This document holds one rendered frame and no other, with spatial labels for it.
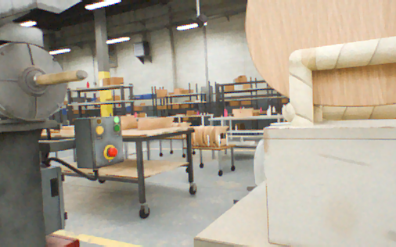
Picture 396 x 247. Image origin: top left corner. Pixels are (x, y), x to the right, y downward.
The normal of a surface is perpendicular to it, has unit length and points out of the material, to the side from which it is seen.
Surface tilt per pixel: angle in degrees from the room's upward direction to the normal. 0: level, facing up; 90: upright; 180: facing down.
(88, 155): 90
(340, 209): 90
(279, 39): 91
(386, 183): 90
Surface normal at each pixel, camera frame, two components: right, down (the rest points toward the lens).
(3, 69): 0.83, -0.06
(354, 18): -0.46, 0.09
